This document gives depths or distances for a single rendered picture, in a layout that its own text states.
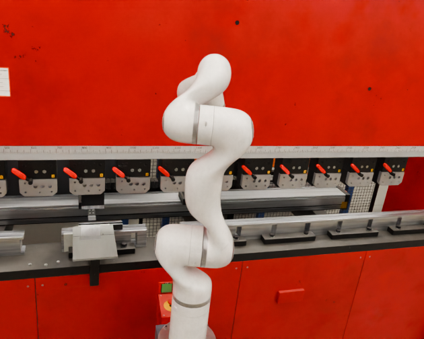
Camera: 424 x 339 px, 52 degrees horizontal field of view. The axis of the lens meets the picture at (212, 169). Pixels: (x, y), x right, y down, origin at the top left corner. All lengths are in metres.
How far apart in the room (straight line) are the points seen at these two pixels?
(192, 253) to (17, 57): 1.03
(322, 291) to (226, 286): 0.59
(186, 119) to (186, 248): 0.39
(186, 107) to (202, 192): 0.23
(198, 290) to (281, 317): 1.30
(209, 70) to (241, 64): 0.85
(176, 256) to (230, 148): 0.37
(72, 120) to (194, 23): 0.64
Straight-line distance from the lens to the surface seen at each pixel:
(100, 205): 2.09
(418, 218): 2.88
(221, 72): 1.13
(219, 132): 1.06
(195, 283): 1.34
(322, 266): 2.49
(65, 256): 2.15
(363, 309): 2.87
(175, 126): 1.06
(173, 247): 1.25
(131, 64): 1.85
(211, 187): 1.14
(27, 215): 2.38
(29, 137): 1.93
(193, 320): 1.40
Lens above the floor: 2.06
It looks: 22 degrees down
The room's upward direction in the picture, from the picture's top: 6 degrees clockwise
